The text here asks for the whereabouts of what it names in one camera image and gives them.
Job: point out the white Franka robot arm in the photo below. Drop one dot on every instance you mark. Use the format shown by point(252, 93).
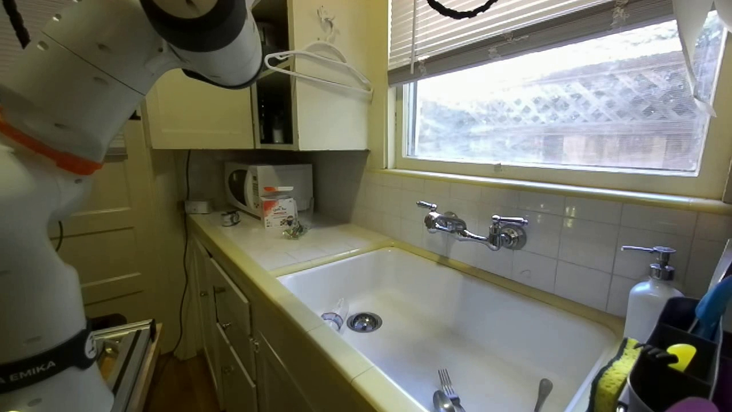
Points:
point(45, 252)

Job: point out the cream base cabinets with drawers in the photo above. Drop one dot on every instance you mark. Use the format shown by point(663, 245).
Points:
point(230, 329)

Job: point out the silver framed cart top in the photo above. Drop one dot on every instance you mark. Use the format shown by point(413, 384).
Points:
point(127, 359)

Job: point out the small crumpled shiny object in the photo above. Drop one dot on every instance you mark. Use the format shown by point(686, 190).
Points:
point(294, 227)

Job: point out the red and white carton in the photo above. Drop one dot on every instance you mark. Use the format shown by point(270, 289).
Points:
point(275, 206)

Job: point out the cream cabinet with open shelf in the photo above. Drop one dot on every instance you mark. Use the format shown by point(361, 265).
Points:
point(320, 106)

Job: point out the white electric kettle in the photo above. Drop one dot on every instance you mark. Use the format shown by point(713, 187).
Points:
point(254, 185)

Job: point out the metal sink drain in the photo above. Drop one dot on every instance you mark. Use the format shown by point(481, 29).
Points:
point(363, 321)

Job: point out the round sink stopper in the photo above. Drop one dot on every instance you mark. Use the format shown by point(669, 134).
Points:
point(333, 319)

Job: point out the small dark metal object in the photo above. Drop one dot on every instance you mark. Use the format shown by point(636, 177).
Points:
point(232, 216)

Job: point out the white plastic clothes hanger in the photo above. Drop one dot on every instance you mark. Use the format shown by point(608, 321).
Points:
point(323, 61)

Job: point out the white ceramic sink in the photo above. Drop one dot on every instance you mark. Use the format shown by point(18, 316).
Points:
point(488, 336)

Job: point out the white window blind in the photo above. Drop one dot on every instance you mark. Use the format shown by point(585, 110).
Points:
point(471, 50)

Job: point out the metal spoon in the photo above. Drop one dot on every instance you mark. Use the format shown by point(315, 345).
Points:
point(543, 391)

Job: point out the cream panelled door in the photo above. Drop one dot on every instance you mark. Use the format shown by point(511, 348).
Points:
point(114, 252)

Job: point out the white pump soap bottle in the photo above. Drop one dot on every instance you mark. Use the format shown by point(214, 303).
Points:
point(647, 298)

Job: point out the yellow green sponge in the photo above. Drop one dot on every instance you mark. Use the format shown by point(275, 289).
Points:
point(608, 378)

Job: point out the yellow scrubber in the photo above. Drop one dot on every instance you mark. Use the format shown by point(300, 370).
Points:
point(680, 356)

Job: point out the metal dish rack caddy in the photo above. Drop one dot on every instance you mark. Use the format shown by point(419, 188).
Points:
point(677, 380)

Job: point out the blue cloth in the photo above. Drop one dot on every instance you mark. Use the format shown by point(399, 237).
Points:
point(711, 306)

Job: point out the purple cup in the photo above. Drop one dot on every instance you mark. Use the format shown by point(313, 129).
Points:
point(689, 403)

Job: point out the chrome wall faucet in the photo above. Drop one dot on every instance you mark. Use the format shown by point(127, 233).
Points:
point(503, 233)

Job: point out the window with white frame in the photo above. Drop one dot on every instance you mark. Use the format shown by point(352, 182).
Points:
point(564, 116)

